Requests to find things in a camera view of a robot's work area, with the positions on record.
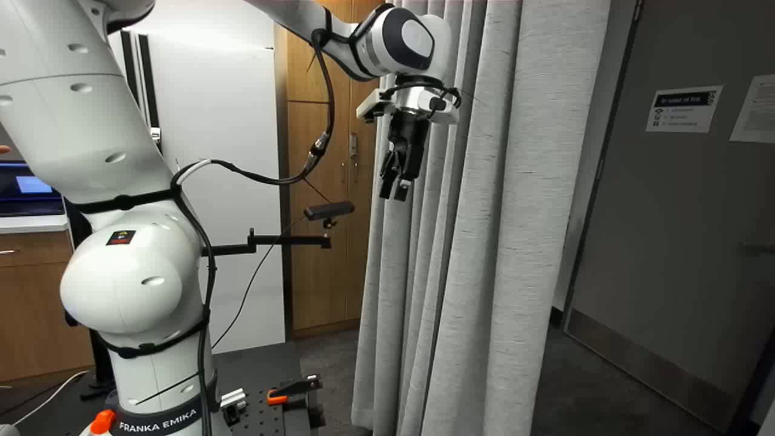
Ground orange knob at base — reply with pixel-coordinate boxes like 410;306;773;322
84;407;121;436

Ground thin black hanging cable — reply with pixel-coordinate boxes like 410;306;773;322
207;245;278;351

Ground small silver metal block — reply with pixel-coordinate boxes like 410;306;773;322
217;384;249;415

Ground black camera on boom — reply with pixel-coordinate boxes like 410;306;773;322
303;197;359;229

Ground white paper notice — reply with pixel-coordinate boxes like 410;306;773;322
729;73;775;147

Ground metal door lock plate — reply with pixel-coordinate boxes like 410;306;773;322
347;130;362;171

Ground grey fabric curtain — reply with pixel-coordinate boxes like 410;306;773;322
348;0;617;436

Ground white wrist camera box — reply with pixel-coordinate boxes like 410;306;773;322
355;81;464;126

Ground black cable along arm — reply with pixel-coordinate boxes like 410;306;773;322
164;25;338;436

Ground orange handled black clamp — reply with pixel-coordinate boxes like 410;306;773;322
263;371;325;411

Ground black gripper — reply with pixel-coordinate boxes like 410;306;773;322
376;110;433;203

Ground brown wooden door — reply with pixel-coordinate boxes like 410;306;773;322
273;0;383;342

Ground black vertical frame strips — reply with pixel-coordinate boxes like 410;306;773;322
119;28;163;137

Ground grey door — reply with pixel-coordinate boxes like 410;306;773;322
554;0;775;436

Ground white floor cable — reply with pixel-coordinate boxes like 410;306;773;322
11;368;90;429

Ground device with blue screen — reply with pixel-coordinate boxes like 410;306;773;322
0;157;68;217

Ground sign with black header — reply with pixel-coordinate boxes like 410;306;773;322
643;81;727;136

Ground black boom rod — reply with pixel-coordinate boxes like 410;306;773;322
200;226;334;259

